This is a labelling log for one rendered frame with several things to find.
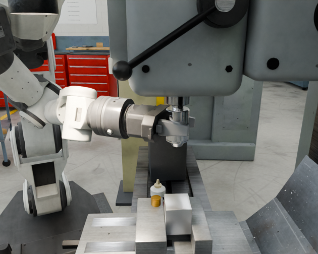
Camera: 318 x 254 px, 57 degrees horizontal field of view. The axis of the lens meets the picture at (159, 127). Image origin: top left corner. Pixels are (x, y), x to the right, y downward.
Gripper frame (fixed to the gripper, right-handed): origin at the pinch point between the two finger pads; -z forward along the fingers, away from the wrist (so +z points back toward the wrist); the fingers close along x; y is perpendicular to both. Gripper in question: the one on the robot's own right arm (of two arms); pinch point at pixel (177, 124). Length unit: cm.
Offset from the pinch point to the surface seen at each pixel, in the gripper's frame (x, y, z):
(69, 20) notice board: 751, -35, 563
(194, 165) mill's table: 44, 30, 5
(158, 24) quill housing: -10.8, -19.1, 0.5
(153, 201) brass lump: -2.0, 17.8, 4.3
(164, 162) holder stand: 28.3, 23.2, 11.7
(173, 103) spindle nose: -2.4, -5.1, 0.3
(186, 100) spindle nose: -1.3, -5.6, -2.0
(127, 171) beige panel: 151, 101, 86
